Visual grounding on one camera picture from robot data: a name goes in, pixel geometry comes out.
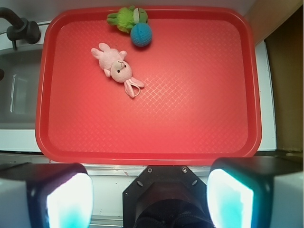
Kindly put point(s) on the green plush toy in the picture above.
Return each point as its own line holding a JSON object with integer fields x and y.
{"x": 127, "y": 17}

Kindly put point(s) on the steel sink basin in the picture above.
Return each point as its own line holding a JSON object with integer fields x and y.
{"x": 19, "y": 78}

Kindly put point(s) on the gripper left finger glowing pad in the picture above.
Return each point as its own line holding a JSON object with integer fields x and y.
{"x": 58, "y": 195}

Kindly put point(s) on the red plastic tray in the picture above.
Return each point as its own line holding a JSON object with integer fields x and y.
{"x": 200, "y": 99}

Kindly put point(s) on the blue foam ball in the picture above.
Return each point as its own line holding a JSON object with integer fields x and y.
{"x": 141, "y": 35}

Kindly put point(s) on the dark metal faucet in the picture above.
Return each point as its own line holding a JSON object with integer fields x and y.
{"x": 20, "y": 29}

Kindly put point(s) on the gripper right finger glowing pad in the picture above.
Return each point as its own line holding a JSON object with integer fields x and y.
{"x": 256, "y": 192}

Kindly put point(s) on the pink plush bunny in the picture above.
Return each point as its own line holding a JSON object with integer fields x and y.
{"x": 112, "y": 62}

